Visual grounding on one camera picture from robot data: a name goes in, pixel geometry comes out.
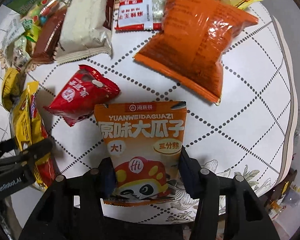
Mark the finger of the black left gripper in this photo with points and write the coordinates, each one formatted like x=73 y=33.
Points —
x=37 y=151

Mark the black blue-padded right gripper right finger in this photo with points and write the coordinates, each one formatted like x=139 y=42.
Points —
x=245 y=216

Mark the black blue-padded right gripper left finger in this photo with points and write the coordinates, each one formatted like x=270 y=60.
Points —
x=71 y=207

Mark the long yellow snack bag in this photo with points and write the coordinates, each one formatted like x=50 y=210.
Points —
x=28 y=128

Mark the orange panda sunflower seed bag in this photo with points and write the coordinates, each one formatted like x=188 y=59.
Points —
x=144 y=141

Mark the grey white snack packet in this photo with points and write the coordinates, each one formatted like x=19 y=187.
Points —
x=11 y=29

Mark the red small snack packet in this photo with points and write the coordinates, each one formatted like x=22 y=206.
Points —
x=77 y=99

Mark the small yellow snack bag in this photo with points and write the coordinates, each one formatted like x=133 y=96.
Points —
x=10 y=88

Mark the brown snack bar packet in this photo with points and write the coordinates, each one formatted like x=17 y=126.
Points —
x=47 y=41

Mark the white wafer packet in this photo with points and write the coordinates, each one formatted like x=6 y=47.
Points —
x=86 y=30

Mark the green candy packet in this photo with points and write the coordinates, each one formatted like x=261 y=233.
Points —
x=33 y=20

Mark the red white sachet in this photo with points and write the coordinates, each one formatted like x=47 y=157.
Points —
x=137 y=15

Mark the orange snack bag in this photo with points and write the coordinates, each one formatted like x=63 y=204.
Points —
x=193 y=37

